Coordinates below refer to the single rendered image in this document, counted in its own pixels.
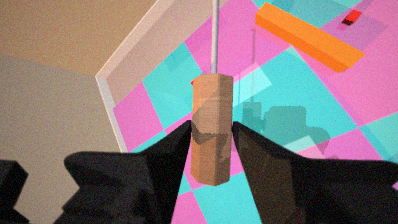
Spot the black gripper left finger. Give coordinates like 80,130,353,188
64,120,192,224

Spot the tan wooden-handled tool with thin metal shaft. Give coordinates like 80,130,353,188
190,0,234,186

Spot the orange flat bar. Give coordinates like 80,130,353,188
255,2,365,72

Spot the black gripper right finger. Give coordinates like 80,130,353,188
232,121,398,224

